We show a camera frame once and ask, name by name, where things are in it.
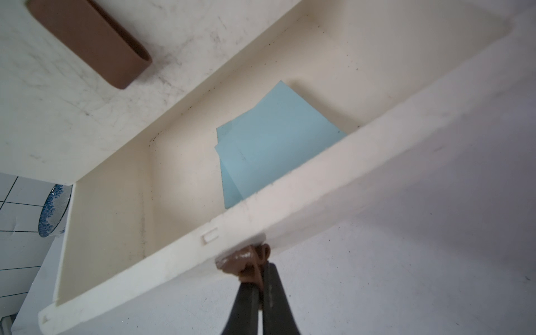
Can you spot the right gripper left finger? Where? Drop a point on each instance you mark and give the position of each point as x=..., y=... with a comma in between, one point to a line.
x=243, y=318

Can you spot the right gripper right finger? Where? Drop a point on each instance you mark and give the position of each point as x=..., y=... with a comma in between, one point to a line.
x=277, y=317

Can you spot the blue sticky notes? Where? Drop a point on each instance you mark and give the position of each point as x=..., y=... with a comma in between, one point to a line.
x=278, y=135
x=231, y=194

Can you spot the cabinet drawer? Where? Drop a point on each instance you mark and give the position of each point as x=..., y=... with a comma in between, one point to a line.
x=149, y=221

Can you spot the white plastic drawer cabinet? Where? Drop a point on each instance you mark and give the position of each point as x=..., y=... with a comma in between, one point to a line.
x=60, y=119

